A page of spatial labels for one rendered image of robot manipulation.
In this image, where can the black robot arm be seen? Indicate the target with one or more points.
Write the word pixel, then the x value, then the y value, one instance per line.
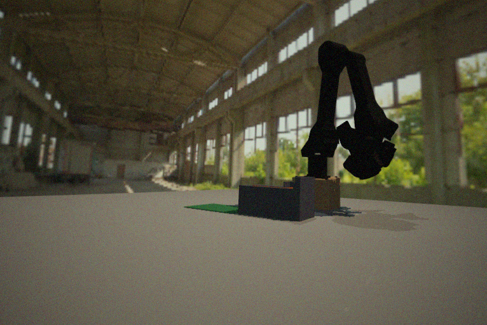
pixel 367 156

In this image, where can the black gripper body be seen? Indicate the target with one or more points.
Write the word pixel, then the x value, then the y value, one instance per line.
pixel 390 131

